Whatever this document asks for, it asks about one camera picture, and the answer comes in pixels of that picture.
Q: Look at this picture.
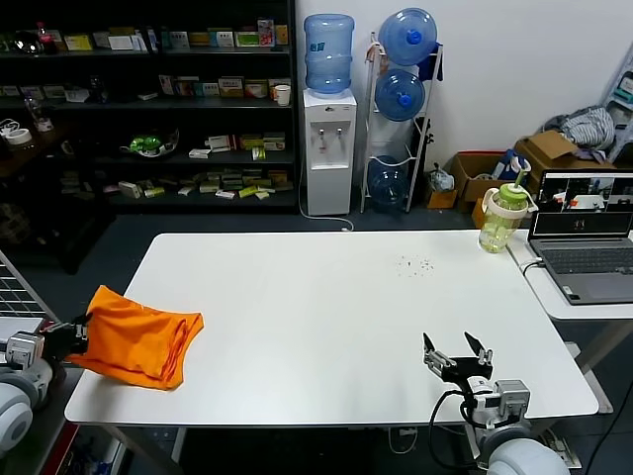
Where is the cola bottle red label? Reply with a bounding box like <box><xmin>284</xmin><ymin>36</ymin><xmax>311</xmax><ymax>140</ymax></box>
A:
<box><xmin>35</xmin><ymin>22</ymin><xmax>60</xmax><ymax>55</ymax></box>

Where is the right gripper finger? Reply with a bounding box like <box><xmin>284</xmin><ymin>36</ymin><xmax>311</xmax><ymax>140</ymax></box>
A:
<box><xmin>463</xmin><ymin>331</ymin><xmax>495</xmax><ymax>367</ymax></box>
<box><xmin>420</xmin><ymin>332</ymin><xmax>458</xmax><ymax>370</ymax></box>

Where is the white wire rack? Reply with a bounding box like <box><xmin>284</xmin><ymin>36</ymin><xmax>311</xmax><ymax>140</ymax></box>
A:
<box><xmin>0</xmin><ymin>249</ymin><xmax>79</xmax><ymax>347</ymax></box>

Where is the large brown cardboard box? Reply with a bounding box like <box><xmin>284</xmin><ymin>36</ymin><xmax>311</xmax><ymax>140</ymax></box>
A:
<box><xmin>513</xmin><ymin>129</ymin><xmax>617</xmax><ymax>197</ymax></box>

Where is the bowl with green fruit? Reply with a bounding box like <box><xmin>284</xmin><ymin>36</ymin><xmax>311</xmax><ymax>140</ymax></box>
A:
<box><xmin>120</xmin><ymin>129</ymin><xmax>180</xmax><ymax>160</ymax></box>

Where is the white dispenser power cord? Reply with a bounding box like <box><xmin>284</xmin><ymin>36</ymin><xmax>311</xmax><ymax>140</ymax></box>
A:
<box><xmin>299</xmin><ymin>162</ymin><xmax>356</xmax><ymax>234</ymax></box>

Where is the blue hanging cloth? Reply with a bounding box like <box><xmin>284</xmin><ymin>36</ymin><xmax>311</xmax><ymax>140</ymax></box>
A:
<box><xmin>417</xmin><ymin>51</ymin><xmax>445</xmax><ymax>83</ymax></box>

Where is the white side table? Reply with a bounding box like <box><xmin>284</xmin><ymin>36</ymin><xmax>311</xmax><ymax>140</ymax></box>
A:
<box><xmin>504</xmin><ymin>230</ymin><xmax>633</xmax><ymax>415</ymax></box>

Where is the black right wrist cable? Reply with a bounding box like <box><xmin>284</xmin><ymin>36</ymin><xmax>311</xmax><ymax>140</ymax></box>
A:
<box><xmin>427</xmin><ymin>388</ymin><xmax>477</xmax><ymax>469</ymax></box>

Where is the blue water jug with label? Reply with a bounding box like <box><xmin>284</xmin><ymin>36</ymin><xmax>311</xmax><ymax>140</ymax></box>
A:
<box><xmin>302</xmin><ymin>13</ymin><xmax>355</xmax><ymax>96</ymax></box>

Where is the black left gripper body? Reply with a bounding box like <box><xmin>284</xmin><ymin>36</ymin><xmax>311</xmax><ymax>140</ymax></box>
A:
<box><xmin>41</xmin><ymin>323</ymin><xmax>83</xmax><ymax>365</ymax></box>

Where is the white red medicine box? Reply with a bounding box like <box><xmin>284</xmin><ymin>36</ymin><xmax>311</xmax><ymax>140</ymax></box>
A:
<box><xmin>205</xmin><ymin>134</ymin><xmax>237</xmax><ymax>154</ymax></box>

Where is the white water dispenser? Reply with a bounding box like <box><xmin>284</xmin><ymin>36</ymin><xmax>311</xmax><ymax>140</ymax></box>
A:
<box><xmin>302</xmin><ymin>88</ymin><xmax>358</xmax><ymax>217</ymax></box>

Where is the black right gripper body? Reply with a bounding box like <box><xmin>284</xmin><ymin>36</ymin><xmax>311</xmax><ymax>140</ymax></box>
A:
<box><xmin>439</xmin><ymin>355</ymin><xmax>496</xmax><ymax>393</ymax></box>

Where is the white metal jug rack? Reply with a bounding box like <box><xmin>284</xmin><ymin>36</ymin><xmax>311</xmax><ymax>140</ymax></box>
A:
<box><xmin>359</xmin><ymin>32</ymin><xmax>445</xmax><ymax>215</ymax></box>

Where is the grey pile of clothes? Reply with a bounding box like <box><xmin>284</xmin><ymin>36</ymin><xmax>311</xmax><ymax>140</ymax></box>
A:
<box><xmin>546</xmin><ymin>104</ymin><xmax>617</xmax><ymax>149</ymax></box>

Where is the dark glass bottle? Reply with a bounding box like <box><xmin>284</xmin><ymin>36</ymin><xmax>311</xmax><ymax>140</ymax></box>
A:
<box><xmin>88</xmin><ymin>74</ymin><xmax>108</xmax><ymax>105</ymax></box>

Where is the blue and white bag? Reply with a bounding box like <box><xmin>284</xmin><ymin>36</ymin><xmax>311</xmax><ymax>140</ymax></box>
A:
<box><xmin>492</xmin><ymin>147</ymin><xmax>521</xmax><ymax>181</ymax></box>

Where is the orange t-shirt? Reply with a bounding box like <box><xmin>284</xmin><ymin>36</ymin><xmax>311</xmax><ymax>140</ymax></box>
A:
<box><xmin>66</xmin><ymin>284</ymin><xmax>206</xmax><ymax>392</ymax></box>

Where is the crumpled plastic bag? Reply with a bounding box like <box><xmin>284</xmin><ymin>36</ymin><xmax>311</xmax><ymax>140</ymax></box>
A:
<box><xmin>425</xmin><ymin>162</ymin><xmax>456</xmax><ymax>194</ymax></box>

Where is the open brown cardboard box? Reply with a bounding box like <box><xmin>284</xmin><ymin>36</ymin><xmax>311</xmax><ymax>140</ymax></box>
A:
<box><xmin>452</xmin><ymin>150</ymin><xmax>520</xmax><ymax>214</ymax></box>

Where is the black shelf unit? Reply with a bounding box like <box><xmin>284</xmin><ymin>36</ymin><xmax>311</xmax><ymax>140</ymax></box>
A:
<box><xmin>0</xmin><ymin>0</ymin><xmax>298</xmax><ymax>215</ymax></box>

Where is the grey laptop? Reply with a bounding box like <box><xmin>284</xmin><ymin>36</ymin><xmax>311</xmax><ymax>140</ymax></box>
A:
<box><xmin>526</xmin><ymin>169</ymin><xmax>633</xmax><ymax>306</ymax></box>

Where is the white power strip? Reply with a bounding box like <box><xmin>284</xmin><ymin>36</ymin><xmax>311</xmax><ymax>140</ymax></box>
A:
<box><xmin>541</xmin><ymin>428</ymin><xmax>584</xmax><ymax>469</ymax></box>

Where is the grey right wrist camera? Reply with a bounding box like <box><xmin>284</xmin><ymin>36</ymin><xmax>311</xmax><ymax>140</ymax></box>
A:
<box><xmin>469</xmin><ymin>378</ymin><xmax>532</xmax><ymax>428</ymax></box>

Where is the small yellow cardboard box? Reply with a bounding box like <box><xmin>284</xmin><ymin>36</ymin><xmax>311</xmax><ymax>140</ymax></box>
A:
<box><xmin>425</xmin><ymin>187</ymin><xmax>459</xmax><ymax>210</ymax></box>

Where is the clear plastic bottle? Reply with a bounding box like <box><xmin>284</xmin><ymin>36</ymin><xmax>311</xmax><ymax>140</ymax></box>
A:
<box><xmin>24</xmin><ymin>93</ymin><xmax>53</xmax><ymax>133</ymax></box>

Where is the green lidded drinking bottle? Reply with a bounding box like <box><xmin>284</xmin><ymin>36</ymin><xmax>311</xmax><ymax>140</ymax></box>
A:
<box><xmin>477</xmin><ymin>158</ymin><xmax>539</xmax><ymax>255</ymax></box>

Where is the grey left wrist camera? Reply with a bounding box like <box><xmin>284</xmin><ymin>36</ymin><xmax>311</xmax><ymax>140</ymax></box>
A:
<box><xmin>4</xmin><ymin>332</ymin><xmax>46</xmax><ymax>370</ymax></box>

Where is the black tripod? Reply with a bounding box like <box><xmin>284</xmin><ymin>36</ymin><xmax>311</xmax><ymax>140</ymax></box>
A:
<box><xmin>413</xmin><ymin>116</ymin><xmax>437</xmax><ymax>172</ymax></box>

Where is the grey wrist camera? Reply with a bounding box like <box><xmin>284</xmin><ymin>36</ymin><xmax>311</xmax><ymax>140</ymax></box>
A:
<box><xmin>469</xmin><ymin>378</ymin><xmax>532</xmax><ymax>428</ymax></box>
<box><xmin>4</xmin><ymin>332</ymin><xmax>46</xmax><ymax>370</ymax></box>

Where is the white cable under table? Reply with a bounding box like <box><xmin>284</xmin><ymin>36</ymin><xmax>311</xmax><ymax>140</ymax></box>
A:
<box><xmin>388</xmin><ymin>426</ymin><xmax>419</xmax><ymax>455</ymax></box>

